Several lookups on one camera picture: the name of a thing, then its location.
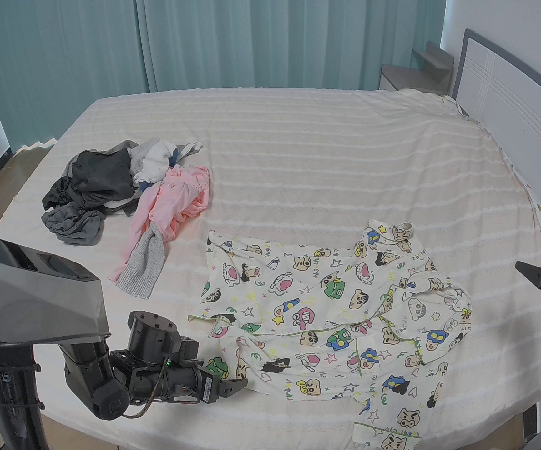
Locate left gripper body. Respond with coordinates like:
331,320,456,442
162,365,224,405

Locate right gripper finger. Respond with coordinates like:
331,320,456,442
514,261,541,291

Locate white printed pyjama top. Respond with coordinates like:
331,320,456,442
187,220,473,450

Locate pile of clothes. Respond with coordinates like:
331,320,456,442
41,139,212,299

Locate grey bedside table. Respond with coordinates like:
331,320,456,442
380,40,455,95

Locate bed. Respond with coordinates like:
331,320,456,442
0,28,541,450

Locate blue-green curtain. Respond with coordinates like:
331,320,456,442
0,0,149,151
134,0,449,93

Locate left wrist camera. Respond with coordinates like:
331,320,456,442
177,337,201,363

